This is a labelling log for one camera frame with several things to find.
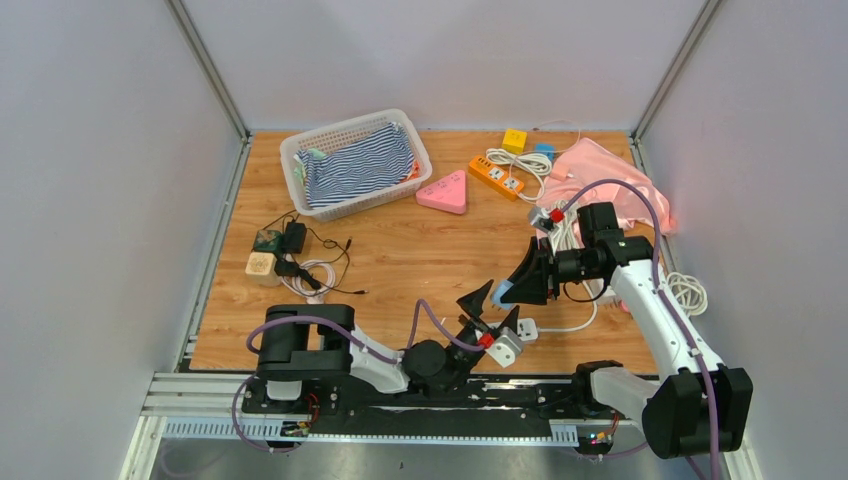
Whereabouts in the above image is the small blue cube socket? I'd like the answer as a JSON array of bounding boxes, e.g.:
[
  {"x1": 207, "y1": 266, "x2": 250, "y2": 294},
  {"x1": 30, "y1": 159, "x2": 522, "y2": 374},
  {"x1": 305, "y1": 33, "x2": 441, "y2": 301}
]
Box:
[{"x1": 534, "y1": 143, "x2": 556, "y2": 162}]

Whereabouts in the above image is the white cable coil on cloth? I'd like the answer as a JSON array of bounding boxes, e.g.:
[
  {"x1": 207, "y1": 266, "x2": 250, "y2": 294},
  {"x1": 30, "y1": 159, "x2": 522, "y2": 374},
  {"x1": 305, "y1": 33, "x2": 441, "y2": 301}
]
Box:
[{"x1": 548, "y1": 199, "x2": 584, "y2": 253}]

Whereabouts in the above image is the blue plug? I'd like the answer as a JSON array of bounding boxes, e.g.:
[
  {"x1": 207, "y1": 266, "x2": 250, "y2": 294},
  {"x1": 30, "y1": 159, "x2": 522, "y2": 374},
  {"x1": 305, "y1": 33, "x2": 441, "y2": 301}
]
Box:
[{"x1": 490, "y1": 279, "x2": 514, "y2": 311}]

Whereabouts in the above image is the green patterned cube socket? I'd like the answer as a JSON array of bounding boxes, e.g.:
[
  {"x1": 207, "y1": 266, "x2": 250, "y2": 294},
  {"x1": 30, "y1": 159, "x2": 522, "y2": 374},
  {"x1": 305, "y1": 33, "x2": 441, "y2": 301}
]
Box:
[{"x1": 252, "y1": 229, "x2": 284, "y2": 255}]

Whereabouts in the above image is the white power strip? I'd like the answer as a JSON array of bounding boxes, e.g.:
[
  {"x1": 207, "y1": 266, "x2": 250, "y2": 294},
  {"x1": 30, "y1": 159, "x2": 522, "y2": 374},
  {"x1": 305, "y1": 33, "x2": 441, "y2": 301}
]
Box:
[{"x1": 477, "y1": 318, "x2": 539, "y2": 348}]

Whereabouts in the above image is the thin black cable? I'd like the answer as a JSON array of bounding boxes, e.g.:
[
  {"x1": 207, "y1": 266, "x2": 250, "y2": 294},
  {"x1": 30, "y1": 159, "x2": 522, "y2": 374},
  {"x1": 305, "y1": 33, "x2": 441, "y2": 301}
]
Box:
[{"x1": 261, "y1": 208, "x2": 370, "y2": 296}]

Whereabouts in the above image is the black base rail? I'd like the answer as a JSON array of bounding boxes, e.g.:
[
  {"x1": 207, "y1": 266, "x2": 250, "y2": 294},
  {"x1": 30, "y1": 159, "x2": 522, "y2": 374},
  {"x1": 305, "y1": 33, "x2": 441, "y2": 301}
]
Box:
[{"x1": 241, "y1": 374, "x2": 623, "y2": 438}]

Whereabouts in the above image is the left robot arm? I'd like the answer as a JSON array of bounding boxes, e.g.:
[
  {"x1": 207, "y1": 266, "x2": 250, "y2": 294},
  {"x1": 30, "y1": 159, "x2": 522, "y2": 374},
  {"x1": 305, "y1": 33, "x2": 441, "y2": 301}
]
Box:
[{"x1": 246, "y1": 283, "x2": 538, "y2": 413}]

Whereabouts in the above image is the white cable bundle by orange strip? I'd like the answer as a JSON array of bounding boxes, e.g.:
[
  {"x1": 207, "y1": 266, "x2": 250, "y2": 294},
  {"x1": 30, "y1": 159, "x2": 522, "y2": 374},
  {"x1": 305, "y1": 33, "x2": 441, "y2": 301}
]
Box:
[{"x1": 485, "y1": 146, "x2": 555, "y2": 204}]

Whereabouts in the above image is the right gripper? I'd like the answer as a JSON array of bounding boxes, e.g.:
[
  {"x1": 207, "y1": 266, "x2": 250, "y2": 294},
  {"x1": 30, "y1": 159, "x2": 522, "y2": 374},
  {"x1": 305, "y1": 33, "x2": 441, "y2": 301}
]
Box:
[{"x1": 500, "y1": 236, "x2": 601, "y2": 305}]

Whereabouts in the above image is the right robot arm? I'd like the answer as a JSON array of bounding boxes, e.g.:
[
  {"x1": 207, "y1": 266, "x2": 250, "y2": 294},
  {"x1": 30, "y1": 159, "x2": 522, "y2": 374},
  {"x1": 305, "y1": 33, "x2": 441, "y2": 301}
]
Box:
[{"x1": 502, "y1": 202, "x2": 753, "y2": 459}]

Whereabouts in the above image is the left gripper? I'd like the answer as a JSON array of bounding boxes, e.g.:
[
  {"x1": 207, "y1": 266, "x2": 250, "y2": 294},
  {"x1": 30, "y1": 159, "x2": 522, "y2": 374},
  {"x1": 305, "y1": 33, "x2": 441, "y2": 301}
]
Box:
[{"x1": 439, "y1": 279, "x2": 520, "y2": 394}]

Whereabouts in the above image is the beige wooden cube socket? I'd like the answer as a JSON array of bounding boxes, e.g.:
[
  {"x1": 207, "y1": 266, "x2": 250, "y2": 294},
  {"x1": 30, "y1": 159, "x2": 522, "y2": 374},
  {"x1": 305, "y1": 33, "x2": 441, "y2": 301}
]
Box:
[{"x1": 245, "y1": 251, "x2": 281, "y2": 287}]

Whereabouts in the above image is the orange power strip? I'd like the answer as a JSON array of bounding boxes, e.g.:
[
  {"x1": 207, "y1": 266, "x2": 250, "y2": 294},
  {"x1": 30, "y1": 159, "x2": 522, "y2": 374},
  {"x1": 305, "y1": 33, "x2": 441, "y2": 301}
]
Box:
[{"x1": 468, "y1": 156, "x2": 524, "y2": 201}]

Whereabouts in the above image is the blue white striped cloth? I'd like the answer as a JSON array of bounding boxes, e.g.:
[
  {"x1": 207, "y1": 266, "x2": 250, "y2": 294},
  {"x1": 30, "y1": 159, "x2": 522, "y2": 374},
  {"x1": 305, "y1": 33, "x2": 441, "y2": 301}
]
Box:
[{"x1": 294, "y1": 122, "x2": 418, "y2": 208}]

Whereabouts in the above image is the white plastic basket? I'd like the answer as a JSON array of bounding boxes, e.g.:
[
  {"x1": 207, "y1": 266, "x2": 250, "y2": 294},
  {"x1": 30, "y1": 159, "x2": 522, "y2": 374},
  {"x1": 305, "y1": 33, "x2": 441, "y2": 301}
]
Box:
[{"x1": 280, "y1": 109, "x2": 433, "y2": 222}]

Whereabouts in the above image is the yellow cube socket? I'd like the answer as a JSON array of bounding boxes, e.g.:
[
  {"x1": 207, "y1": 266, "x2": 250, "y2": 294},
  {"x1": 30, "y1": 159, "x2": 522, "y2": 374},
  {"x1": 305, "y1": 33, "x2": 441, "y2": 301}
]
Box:
[{"x1": 501, "y1": 129, "x2": 528, "y2": 155}]

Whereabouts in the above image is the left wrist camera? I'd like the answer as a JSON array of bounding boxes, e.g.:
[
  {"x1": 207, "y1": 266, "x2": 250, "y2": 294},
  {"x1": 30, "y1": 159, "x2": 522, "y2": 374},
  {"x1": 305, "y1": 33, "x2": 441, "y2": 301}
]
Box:
[{"x1": 485, "y1": 327, "x2": 525, "y2": 368}]

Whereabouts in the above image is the white coiled cable right edge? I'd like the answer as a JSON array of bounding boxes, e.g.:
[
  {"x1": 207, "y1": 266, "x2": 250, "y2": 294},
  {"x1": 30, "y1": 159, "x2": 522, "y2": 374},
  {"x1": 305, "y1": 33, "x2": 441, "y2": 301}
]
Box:
[{"x1": 663, "y1": 271, "x2": 709, "y2": 317}]

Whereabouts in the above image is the white coiled cable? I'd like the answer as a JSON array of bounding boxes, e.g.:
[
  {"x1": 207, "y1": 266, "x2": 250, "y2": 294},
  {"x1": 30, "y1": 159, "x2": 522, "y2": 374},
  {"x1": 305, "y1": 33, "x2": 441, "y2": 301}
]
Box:
[{"x1": 281, "y1": 259, "x2": 339, "y2": 307}]

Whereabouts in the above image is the pink triangular power strip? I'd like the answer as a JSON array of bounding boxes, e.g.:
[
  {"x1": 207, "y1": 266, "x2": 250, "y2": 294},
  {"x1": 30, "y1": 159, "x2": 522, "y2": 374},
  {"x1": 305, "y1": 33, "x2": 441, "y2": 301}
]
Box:
[{"x1": 415, "y1": 170, "x2": 468, "y2": 215}]

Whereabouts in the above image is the pink cloth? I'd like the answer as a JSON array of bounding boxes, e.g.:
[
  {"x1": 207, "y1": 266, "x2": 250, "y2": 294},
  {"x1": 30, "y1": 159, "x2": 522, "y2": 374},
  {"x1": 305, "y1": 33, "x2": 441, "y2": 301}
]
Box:
[{"x1": 537, "y1": 138, "x2": 677, "y2": 235}]

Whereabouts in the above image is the pink plug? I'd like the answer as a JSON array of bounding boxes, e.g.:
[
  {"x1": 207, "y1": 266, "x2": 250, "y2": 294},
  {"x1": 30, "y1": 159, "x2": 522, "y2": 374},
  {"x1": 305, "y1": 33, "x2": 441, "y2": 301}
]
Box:
[{"x1": 597, "y1": 290, "x2": 630, "y2": 313}]

